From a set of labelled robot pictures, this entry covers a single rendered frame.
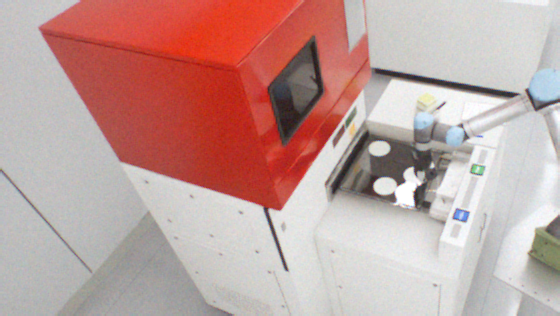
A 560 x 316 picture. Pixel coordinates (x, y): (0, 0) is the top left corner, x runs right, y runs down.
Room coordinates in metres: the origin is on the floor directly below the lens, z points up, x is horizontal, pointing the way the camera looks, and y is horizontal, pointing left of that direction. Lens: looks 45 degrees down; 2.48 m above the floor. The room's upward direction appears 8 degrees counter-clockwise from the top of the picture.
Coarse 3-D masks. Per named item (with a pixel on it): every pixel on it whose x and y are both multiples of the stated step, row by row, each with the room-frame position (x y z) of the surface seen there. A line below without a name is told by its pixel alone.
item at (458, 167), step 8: (456, 160) 1.51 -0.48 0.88; (448, 168) 1.47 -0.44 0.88; (456, 168) 1.46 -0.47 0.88; (464, 168) 1.45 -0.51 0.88; (448, 176) 1.42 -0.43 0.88; (456, 176) 1.41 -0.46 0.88; (448, 184) 1.37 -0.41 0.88; (456, 184) 1.37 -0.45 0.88; (440, 200) 1.29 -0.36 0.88; (432, 216) 1.23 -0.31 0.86; (440, 216) 1.21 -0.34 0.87
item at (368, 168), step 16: (368, 144) 1.67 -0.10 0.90; (400, 144) 1.64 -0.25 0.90; (368, 160) 1.57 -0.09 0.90; (384, 160) 1.55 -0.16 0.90; (400, 160) 1.54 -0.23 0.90; (352, 176) 1.48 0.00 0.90; (368, 176) 1.47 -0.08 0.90; (384, 176) 1.45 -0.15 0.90; (400, 176) 1.44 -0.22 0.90; (368, 192) 1.37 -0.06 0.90; (400, 192) 1.35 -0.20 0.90; (416, 192) 1.34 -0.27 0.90
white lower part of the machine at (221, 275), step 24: (192, 240) 1.33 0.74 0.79; (312, 240) 1.24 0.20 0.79; (192, 264) 1.38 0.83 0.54; (216, 264) 1.29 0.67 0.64; (240, 264) 1.21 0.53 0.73; (264, 264) 1.14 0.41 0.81; (312, 264) 1.20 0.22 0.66; (216, 288) 1.34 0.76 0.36; (240, 288) 1.25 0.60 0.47; (264, 288) 1.17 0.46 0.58; (288, 288) 1.10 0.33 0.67; (312, 288) 1.17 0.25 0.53; (240, 312) 1.30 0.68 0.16; (264, 312) 1.21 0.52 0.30; (288, 312) 1.13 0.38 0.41; (312, 312) 1.12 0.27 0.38
